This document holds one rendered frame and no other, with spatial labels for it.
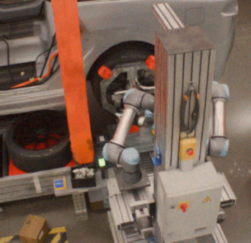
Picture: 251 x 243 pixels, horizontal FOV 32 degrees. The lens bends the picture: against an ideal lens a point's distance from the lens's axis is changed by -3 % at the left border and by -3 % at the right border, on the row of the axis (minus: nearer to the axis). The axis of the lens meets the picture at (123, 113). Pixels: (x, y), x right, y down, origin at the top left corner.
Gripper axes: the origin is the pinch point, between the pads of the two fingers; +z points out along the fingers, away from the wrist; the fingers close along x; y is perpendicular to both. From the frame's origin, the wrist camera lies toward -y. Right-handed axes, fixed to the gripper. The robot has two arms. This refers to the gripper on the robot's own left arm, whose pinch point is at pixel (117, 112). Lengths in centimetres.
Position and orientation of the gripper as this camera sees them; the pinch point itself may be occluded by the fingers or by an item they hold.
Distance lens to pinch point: 369.0
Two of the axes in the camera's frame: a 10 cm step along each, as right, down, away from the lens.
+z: -8.8, -2.7, 3.9
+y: 0.6, 7.5, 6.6
